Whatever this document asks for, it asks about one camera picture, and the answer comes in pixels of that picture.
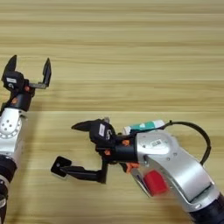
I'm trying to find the right gripper small labelled box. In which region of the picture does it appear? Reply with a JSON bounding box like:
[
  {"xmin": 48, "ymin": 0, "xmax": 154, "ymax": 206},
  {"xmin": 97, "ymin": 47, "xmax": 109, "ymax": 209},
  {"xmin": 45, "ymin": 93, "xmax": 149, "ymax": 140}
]
[{"xmin": 88, "ymin": 118, "xmax": 117, "ymax": 148}]

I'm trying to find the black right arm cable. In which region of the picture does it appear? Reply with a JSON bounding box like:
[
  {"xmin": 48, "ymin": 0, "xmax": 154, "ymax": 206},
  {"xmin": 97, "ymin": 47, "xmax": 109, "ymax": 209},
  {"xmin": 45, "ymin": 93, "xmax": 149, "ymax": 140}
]
[{"xmin": 161, "ymin": 120, "xmax": 212, "ymax": 166}]

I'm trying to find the green white glue stick tube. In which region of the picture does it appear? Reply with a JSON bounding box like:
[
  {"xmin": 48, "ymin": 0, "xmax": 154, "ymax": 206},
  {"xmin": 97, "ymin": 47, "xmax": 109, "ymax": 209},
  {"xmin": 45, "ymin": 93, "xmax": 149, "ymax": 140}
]
[{"xmin": 122, "ymin": 119, "xmax": 166, "ymax": 137}]

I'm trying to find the red foam cube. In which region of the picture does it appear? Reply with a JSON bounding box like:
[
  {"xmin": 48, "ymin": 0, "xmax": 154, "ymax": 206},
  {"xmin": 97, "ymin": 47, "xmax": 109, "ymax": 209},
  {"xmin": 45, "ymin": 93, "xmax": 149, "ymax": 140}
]
[{"xmin": 143, "ymin": 170, "xmax": 170, "ymax": 197}]

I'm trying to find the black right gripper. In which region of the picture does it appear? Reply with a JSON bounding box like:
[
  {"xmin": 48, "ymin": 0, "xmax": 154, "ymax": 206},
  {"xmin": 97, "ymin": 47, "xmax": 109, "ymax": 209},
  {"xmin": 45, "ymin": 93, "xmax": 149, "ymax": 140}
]
[{"xmin": 59, "ymin": 119, "xmax": 139, "ymax": 185}]

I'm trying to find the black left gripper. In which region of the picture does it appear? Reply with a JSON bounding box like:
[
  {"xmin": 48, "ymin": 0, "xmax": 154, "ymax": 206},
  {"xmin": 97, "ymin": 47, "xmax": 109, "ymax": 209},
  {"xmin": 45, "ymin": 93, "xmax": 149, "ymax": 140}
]
[{"xmin": 0, "ymin": 54, "xmax": 53, "ymax": 113}]

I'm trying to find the gripper small labelled box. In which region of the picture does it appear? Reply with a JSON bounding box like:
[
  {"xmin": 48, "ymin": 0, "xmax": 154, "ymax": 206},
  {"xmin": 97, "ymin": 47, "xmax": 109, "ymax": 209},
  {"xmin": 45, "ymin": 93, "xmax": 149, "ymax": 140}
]
[
  {"xmin": 88, "ymin": 118, "xmax": 117, "ymax": 148},
  {"xmin": 1, "ymin": 70, "xmax": 25, "ymax": 90}
]

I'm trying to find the left gripper small labelled box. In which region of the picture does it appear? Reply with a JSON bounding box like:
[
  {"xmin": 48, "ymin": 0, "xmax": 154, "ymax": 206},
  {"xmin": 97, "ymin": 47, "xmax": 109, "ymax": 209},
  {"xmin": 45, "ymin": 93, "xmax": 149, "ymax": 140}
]
[{"xmin": 1, "ymin": 70, "xmax": 25, "ymax": 90}]

